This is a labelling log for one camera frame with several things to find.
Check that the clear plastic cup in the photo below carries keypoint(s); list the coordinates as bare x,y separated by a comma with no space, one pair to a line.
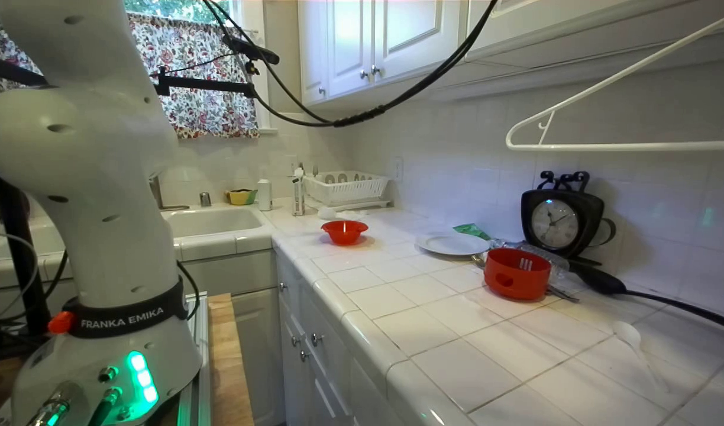
630,144

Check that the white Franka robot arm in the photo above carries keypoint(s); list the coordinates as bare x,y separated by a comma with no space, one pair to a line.
85,156

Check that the chrome cabinet knob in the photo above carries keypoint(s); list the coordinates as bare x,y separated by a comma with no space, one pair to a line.
365,73
377,71

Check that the white lower counter cabinet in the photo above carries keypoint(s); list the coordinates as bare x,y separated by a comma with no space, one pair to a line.
316,355

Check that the white upper cabinet door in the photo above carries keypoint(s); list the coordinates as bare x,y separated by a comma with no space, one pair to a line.
340,38
411,31

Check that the red plastic bowl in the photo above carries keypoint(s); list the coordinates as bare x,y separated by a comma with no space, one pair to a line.
344,232

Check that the white dish rack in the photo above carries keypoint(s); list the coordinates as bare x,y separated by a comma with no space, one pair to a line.
346,189

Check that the chrome faucet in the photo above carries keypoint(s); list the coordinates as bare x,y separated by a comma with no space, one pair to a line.
298,189

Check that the white ceramic plate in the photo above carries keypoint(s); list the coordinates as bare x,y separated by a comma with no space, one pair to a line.
449,244

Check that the white soap bottle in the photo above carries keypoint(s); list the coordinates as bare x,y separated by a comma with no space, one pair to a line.
262,194

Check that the green sponge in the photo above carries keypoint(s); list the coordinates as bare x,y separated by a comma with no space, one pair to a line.
474,229

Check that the yellow bowl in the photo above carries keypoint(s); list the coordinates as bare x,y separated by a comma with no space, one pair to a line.
239,196

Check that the white kitchen sink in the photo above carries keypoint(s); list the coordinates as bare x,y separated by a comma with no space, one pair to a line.
210,225

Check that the red plastic cup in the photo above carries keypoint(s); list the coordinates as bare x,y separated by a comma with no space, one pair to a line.
516,276

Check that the black kitchen scale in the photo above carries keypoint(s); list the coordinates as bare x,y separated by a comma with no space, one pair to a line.
553,222

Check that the wooden robot platform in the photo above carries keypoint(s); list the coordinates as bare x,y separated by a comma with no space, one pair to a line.
227,363

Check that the floral window curtain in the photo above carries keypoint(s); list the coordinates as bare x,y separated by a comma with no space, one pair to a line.
197,71

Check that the clear plastic spoon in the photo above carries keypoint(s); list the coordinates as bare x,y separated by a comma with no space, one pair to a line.
633,335

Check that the black camera mount rod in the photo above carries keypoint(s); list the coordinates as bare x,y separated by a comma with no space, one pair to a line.
204,83
247,48

